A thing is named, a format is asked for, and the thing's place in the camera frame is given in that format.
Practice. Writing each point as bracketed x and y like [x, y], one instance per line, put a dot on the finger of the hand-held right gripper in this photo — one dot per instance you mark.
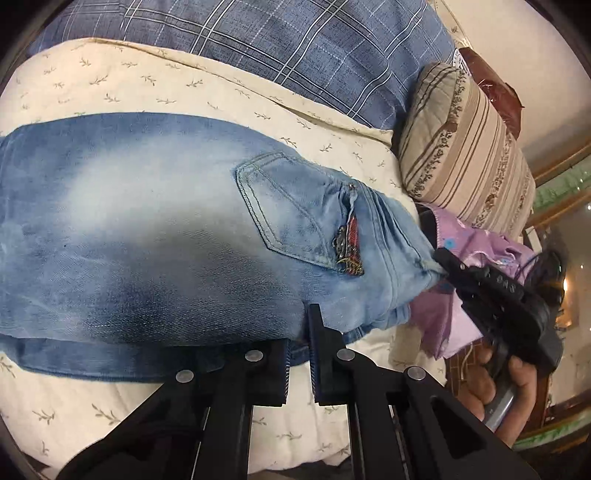
[455, 268]

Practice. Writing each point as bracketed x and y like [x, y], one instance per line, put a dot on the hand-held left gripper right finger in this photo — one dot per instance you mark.
[315, 369]

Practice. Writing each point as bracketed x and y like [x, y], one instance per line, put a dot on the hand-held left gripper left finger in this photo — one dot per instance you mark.
[282, 374]

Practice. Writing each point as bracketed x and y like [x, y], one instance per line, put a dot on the blue denim pants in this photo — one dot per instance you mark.
[152, 240]

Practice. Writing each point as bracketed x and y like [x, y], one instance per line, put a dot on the person's right hand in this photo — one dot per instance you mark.
[524, 392]

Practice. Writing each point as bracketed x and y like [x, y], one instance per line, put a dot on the purple cloth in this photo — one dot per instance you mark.
[480, 249]

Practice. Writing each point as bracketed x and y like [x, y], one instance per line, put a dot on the dark cloth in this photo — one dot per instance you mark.
[427, 226]

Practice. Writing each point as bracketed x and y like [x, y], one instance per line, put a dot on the striped beige pillow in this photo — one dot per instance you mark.
[471, 152]

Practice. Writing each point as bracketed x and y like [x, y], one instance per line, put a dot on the wooden framed cabinet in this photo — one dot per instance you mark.
[563, 194]

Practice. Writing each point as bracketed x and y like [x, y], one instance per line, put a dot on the brown wooden headboard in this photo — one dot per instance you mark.
[494, 87]

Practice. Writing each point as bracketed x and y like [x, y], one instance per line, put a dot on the blue plaid blanket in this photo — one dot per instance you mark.
[300, 41]

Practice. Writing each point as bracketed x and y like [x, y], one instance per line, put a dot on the cream leaf-print bedsheet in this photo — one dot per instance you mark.
[101, 87]

